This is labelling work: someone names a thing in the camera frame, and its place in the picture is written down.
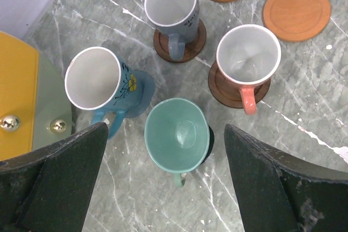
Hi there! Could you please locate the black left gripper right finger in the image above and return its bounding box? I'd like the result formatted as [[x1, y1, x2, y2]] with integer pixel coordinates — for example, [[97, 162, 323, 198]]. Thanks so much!
[[224, 124, 347, 231]]

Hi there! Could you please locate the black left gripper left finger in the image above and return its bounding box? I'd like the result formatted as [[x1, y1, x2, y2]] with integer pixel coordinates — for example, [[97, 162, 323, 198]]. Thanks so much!
[[1, 122, 108, 231]]

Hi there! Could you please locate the dark walnut wooden coaster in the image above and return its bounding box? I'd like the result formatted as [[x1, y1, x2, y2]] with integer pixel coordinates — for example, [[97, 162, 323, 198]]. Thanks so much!
[[208, 62, 271, 115]]

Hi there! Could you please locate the teal cup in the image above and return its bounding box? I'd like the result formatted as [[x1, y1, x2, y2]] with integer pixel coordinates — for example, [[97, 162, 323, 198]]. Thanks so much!
[[144, 98, 210, 187]]

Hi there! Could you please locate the large white blue-handled mug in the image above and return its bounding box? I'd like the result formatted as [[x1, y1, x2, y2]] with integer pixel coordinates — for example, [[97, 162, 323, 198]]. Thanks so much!
[[65, 47, 142, 138]]

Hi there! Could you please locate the blue round coaster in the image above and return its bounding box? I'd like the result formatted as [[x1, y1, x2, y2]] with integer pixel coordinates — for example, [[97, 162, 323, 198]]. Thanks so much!
[[126, 70, 156, 118]]

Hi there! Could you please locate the white pink cup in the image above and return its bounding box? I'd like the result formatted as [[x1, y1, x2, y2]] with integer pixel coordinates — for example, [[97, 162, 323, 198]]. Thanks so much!
[[216, 24, 281, 115]]

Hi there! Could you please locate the dark brown wooden coaster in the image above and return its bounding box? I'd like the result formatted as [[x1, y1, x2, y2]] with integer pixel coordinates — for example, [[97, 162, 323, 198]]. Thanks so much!
[[153, 19, 207, 63]]

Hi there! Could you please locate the light orange wooden coaster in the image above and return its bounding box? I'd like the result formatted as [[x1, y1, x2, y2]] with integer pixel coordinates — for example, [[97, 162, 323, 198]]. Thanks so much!
[[263, 0, 331, 42]]

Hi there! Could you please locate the white grey-handled cup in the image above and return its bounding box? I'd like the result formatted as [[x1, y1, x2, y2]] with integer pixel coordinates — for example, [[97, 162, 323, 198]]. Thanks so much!
[[144, 0, 200, 61]]

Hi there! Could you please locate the white cylindrical drawer cabinet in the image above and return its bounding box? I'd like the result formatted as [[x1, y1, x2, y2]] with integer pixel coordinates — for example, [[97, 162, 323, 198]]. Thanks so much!
[[1, 32, 72, 160]]

